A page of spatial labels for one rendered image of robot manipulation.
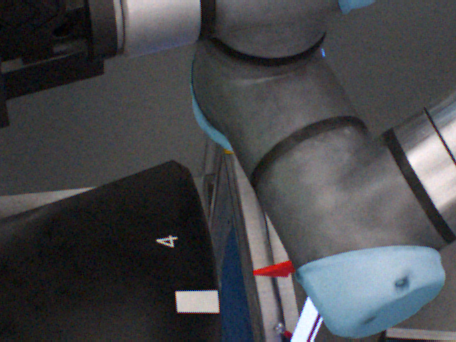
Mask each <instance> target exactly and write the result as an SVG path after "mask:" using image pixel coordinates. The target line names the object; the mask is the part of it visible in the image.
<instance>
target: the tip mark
mask: <svg viewBox="0 0 456 342"><path fill-rule="evenodd" d="M175 294H176V300H177V306H178V312H210V313H219V302H218V290H213V291H187V292H175Z"/></svg>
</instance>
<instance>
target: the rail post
mask: <svg viewBox="0 0 456 342"><path fill-rule="evenodd" d="M230 206H231V205H230V199H229V193H228V189H227V183H226V177H225V172H224V167H223V161H222V156H221V151H220V145H219V155H218V162H217V169H216V177H215V183H214V191H213V197H212V205H211V211H210V219H209V225H208V227H209V231H210V236H211V239H212V244H213V249H214V253H215V259H216V264H217V271H218V278H219V272H220V267H221V256H222V250H223V245H224V239H225V234H226V228H227V221H228V215H229V211H230Z"/></svg>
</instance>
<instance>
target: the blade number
mask: <svg viewBox="0 0 456 342"><path fill-rule="evenodd" d="M147 235H148V240H149V244H150V250H151V255H152V256H155V255H170V254H179V253H186V247H185V243H184V238H183V234H182V230H181V227H177V228H172V229H166V230H161V231H151V232H147Z"/></svg>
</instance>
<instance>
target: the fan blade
mask: <svg viewBox="0 0 456 342"><path fill-rule="evenodd" d="M177 227H181V230H182V234H183V238H184V243H185V247H186V253H179V254H170V255H155V256H152V255H151V250H150V244H149V240H148V235H147V232H151V231H161V230H166V229H172V228H177ZM213 290H218V302H219V313H210V312H178V306H177V300H176V294H175V292H187V291H213ZM0 342H222V311H221V296H220V286H219V278H218V271H217V264H216V259H215V253H214V249H213V244H212V239H211V236H210V231H209V227H208V224H207V221H206V217H205V213H204V207H203V204H202V201H201V198H200V195H199V193H198V190H197V187H196V184H195V182H194V179H193V177H192V176H191V173H190V171H189V169H188V168H187V167H186V166H184V165H182V164H180V163H178V162H177V161H173V160H171V161H166V162H163V163H161V164H159V165H156V166H153V167H151V168H148V169H146V170H144V171H141V172H138V173H136V174H133V175H131V176H126V177H123V178H120V179H118V180H116V181H113V182H110V183H108V184H105V185H102V186H100V187H94V188H92V189H89V190H87V191H85V192H82V193H80V194H77V195H74V196H68V197H66V198H63V199H61V200H58V201H55V202H53V203H48V204H45V205H42V206H39V207H37V208H34V209H32V210H30V209H29V210H26V211H24V212H21V213H18V214H15V215H10V216H7V217H5V218H1V219H0Z"/></svg>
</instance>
